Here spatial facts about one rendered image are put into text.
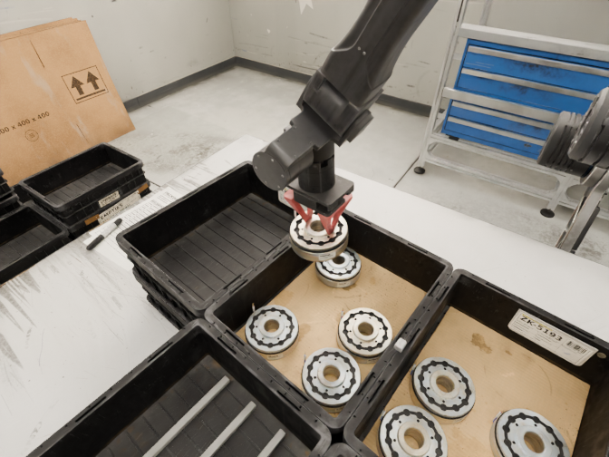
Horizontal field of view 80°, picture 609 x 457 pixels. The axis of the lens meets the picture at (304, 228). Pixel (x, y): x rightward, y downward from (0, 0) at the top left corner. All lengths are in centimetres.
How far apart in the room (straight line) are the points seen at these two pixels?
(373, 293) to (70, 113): 280
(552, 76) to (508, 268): 139
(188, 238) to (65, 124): 237
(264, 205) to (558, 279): 83
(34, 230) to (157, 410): 138
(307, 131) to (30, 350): 84
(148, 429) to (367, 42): 65
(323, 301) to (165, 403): 35
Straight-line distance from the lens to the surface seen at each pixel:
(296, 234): 63
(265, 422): 68
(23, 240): 195
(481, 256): 116
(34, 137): 317
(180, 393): 73
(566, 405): 82
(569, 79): 236
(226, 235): 94
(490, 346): 82
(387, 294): 82
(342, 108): 44
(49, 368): 103
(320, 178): 53
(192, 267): 89
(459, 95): 242
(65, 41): 328
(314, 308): 78
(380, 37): 38
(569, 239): 144
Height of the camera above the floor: 147
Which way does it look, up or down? 43 degrees down
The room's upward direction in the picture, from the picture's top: straight up
